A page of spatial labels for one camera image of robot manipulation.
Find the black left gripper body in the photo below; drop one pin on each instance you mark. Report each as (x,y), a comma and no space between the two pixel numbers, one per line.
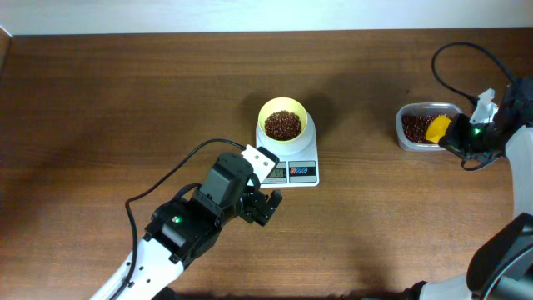
(244,203)

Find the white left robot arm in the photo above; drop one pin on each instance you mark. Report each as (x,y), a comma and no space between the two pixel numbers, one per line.
(187,226)

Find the yellow plastic scoop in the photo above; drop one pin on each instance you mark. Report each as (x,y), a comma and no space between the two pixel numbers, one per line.
(437,129)

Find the white digital kitchen scale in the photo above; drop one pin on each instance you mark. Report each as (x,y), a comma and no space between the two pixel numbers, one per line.
(298,159)

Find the yellow plastic bowl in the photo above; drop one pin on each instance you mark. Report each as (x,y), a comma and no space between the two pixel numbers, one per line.
(278,104)

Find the red adzuki beans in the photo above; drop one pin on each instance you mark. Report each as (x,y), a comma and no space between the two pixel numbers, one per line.
(415,127)

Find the beans in yellow bowl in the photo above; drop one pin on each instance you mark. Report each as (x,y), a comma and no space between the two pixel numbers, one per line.
(283,126)

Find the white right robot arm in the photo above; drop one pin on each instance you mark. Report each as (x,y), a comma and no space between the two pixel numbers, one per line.
(502,267)

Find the clear plastic bean container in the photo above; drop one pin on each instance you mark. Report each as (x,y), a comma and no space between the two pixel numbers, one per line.
(423,108)

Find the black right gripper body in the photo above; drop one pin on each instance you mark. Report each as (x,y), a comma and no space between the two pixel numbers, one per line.
(470,139)

